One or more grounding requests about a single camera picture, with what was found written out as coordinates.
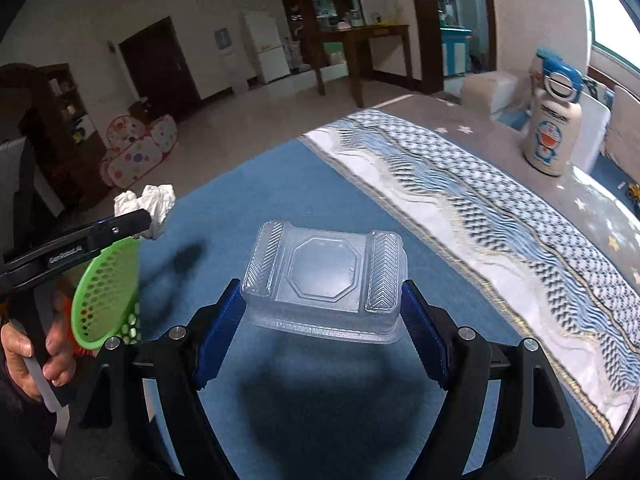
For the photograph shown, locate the green mesh trash basket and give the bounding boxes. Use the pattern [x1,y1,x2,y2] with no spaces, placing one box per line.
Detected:
[70,237,142,351]

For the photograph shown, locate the dark wooden table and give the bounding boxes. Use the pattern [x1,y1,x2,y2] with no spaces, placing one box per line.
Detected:
[302,25,414,108]

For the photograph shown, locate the white paper ball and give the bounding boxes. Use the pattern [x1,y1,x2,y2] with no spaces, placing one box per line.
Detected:
[114,184,176,240]

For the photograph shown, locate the person's left hand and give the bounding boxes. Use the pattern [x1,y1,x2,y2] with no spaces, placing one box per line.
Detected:
[1,287,76,412]

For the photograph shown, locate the white Doraemon bottle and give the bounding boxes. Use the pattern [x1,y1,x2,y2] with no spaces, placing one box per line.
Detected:
[522,49,584,177]

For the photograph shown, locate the clear plastic container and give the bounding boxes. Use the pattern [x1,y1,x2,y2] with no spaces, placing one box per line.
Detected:
[241,221,408,344]

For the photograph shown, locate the white water dispenser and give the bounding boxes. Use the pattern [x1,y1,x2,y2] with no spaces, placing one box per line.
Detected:
[215,27,248,94]

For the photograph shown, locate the white chair back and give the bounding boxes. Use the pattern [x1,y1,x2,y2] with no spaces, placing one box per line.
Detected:
[570,93,611,174]

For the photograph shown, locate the white refrigerator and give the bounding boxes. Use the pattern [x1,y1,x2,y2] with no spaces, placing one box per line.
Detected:
[244,11,291,84]

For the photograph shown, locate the dark wooden shelf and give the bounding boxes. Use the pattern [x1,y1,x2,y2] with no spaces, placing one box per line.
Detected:
[37,63,110,212]

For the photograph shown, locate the blue white patterned cloth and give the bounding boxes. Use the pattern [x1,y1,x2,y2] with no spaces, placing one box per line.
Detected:
[304,110,639,438]

